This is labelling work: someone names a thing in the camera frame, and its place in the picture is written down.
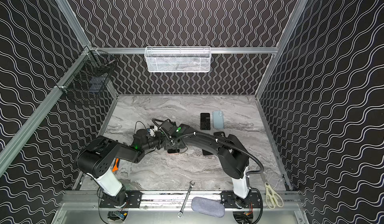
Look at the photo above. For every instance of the white scissors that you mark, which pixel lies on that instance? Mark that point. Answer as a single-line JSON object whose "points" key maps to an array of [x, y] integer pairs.
{"points": [[273, 199]]}

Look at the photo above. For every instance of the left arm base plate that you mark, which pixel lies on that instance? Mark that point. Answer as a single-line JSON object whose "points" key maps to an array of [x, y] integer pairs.
{"points": [[130, 199]]}

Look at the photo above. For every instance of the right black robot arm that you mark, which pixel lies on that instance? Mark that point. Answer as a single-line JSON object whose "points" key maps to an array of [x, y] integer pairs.
{"points": [[232, 155]]}

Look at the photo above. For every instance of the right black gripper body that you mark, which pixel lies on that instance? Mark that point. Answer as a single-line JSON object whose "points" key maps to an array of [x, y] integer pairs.
{"points": [[167, 132]]}

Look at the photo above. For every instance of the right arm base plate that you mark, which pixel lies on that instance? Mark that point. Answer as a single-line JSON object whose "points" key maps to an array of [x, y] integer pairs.
{"points": [[230, 200]]}

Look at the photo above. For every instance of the black phone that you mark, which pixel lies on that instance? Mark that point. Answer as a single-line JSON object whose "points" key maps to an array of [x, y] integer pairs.
{"points": [[173, 151], [206, 153]]}

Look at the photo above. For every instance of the black phone case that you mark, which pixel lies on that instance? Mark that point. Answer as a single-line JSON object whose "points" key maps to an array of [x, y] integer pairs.
{"points": [[220, 134]]}

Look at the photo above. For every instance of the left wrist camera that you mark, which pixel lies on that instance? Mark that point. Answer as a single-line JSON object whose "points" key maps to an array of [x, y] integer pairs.
{"points": [[152, 130]]}

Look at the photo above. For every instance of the pale blue phone case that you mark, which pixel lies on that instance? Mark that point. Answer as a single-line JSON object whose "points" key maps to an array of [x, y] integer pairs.
{"points": [[218, 120]]}

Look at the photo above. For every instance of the silver wrench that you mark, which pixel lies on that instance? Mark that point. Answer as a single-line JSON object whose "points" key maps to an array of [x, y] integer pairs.
{"points": [[181, 212]]}

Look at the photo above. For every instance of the orange handled adjustable wrench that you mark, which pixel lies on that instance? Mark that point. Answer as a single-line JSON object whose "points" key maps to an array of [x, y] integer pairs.
{"points": [[116, 165]]}

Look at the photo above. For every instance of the white wire basket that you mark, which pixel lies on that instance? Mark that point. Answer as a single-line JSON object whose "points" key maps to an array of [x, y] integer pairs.
{"points": [[183, 59]]}

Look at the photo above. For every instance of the black wire basket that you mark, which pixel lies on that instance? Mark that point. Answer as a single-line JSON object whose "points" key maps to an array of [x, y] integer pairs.
{"points": [[88, 85]]}

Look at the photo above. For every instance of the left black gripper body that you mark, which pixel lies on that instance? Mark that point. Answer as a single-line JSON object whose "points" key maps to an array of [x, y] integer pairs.
{"points": [[160, 143]]}

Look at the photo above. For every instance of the grey cloth pad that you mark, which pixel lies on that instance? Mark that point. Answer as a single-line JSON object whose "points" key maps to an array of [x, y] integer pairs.
{"points": [[208, 207]]}

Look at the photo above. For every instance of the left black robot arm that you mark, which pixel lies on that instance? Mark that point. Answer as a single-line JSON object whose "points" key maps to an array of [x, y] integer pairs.
{"points": [[96, 159]]}

